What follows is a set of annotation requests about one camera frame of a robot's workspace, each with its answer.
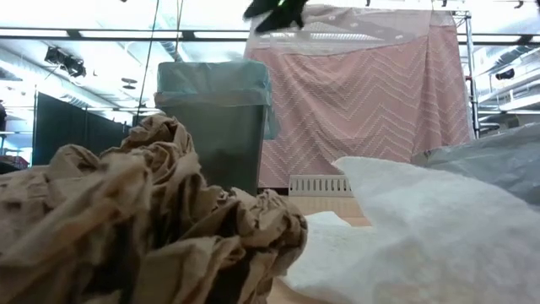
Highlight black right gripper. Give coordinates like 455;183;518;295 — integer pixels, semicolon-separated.
243;0;311;35

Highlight blue plastic trash bag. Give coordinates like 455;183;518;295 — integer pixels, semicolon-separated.
154;58;282;141

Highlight grey plastic trash bin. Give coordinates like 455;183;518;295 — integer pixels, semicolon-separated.
159;103;271;196

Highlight white slotted cable duct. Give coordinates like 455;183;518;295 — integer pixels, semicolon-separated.
289;175;354;198

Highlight large brown paper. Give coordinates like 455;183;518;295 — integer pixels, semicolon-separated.
0;113;309;304

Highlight white fluffy padding sheet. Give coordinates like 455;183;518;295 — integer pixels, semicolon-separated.
280;155;540;304

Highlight grey plastic trash bag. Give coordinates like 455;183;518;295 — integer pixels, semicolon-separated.
411;122;540;208

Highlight pink zigzag blanket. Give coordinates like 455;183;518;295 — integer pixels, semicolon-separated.
244;4;473;189

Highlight black ceiling light fixture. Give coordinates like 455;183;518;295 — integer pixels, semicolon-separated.
43;45;88;79

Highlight black partition panels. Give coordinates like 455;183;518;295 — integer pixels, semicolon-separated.
32;91;136;166

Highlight metal wire rack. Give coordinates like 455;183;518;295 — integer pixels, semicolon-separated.
453;8;482;139

